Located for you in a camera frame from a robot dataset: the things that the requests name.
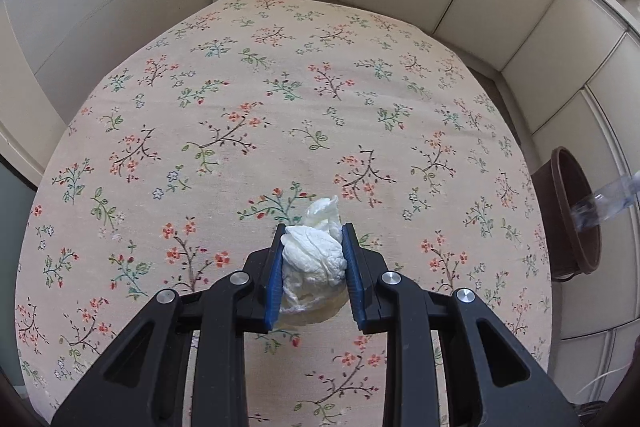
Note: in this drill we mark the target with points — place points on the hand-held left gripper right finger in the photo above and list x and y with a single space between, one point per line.
351 272

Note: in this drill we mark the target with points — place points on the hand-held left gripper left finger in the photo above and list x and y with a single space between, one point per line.
276 272

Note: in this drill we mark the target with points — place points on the white tissue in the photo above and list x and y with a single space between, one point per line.
310 257

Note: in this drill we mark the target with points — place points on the brown waste bin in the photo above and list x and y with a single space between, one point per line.
565 187

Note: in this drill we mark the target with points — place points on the clear plastic bottle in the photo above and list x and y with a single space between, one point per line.
605 202

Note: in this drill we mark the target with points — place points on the floral tablecloth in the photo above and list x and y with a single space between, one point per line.
250 82

